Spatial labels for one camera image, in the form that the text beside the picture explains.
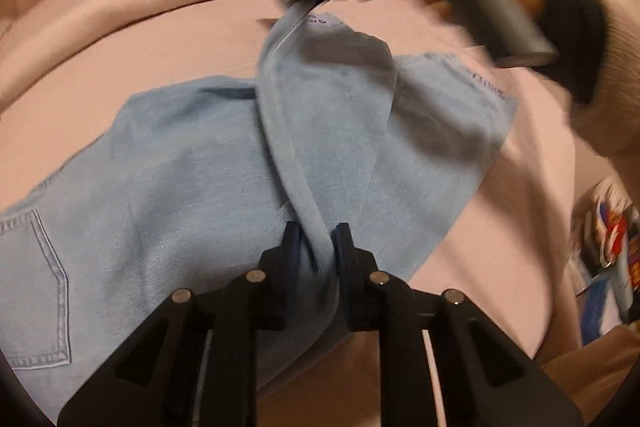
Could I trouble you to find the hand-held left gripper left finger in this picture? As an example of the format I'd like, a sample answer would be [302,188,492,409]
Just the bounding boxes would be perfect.
[57,222,303,427]

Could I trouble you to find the pink bed sheet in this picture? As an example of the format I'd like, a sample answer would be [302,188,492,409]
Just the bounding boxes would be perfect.
[0,0,583,427]

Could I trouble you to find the red and white printed bag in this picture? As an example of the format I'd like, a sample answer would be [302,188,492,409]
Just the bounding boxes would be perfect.
[575,177,640,308]

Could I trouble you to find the blue box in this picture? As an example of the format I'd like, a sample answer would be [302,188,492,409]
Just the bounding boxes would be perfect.
[580,279,623,348]

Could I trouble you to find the light blue denim pants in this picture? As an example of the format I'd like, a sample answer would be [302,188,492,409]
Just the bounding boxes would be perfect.
[0,0,519,414]

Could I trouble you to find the person's tan trouser leg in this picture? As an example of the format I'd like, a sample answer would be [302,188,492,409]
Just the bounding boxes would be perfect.
[537,322,640,427]

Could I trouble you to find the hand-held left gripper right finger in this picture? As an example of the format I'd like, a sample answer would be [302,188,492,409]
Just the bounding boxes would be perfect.
[332,222,586,427]

